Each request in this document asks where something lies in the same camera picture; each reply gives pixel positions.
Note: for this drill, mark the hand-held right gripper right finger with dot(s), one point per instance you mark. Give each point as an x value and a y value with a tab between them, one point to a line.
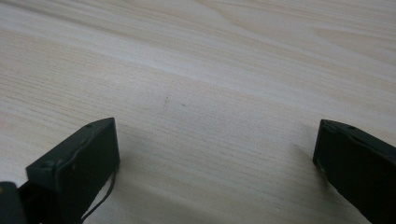
358	168

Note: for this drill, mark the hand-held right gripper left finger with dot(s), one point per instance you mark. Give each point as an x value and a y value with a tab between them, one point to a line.
81	168

